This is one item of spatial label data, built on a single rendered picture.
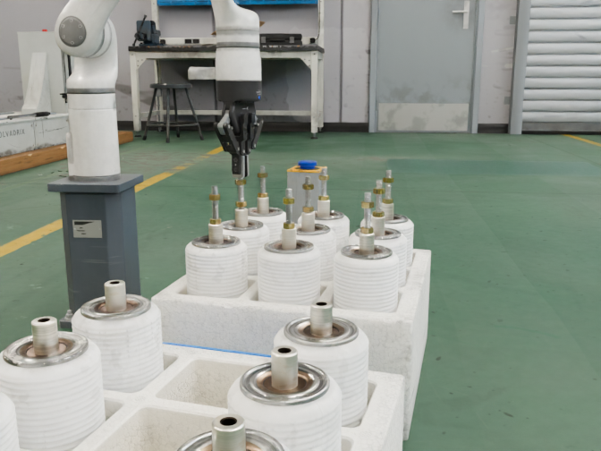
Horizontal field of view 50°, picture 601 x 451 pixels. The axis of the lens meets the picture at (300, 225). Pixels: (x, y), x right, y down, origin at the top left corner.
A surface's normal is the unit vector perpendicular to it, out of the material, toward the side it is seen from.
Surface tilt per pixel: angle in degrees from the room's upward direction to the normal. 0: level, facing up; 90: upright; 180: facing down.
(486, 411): 0
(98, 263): 90
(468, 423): 0
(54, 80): 90
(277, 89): 90
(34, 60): 68
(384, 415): 0
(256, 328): 90
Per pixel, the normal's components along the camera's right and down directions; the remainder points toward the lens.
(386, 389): 0.00, -0.97
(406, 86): -0.11, 0.22
